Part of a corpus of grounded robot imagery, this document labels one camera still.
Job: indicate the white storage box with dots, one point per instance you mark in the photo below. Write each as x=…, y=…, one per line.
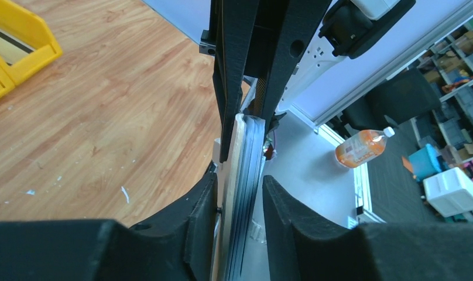
x=450, y=192

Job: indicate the orange drink bottle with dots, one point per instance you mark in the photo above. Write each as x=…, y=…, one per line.
x=363, y=147

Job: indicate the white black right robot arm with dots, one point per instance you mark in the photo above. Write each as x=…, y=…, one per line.
x=350, y=28

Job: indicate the beige leather card holder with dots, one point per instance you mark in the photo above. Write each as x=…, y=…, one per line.
x=238, y=180

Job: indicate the black office chair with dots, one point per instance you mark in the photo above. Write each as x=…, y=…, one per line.
x=390, y=103

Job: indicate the card in right bin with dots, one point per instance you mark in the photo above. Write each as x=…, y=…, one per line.
x=13, y=50

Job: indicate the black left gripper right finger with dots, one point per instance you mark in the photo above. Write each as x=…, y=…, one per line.
x=303, y=245

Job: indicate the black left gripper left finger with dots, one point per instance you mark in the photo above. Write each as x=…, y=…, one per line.
x=176, y=243

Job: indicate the blue storage bin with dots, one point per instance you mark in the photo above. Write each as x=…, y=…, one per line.
x=425, y=162

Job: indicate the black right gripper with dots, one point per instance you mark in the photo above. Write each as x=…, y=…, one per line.
x=249, y=38

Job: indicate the yellow bin right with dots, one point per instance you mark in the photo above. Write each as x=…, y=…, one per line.
x=26, y=42

